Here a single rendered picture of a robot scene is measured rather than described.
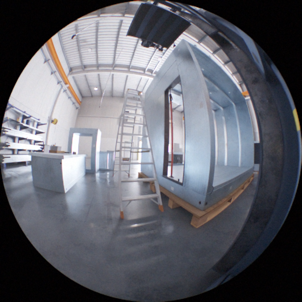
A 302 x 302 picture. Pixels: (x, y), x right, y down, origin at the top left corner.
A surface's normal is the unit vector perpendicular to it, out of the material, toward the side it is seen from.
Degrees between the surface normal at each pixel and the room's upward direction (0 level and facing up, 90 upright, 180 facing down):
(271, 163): 90
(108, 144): 90
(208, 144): 90
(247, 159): 90
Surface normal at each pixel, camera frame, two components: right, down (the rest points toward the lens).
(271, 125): -0.91, -0.06
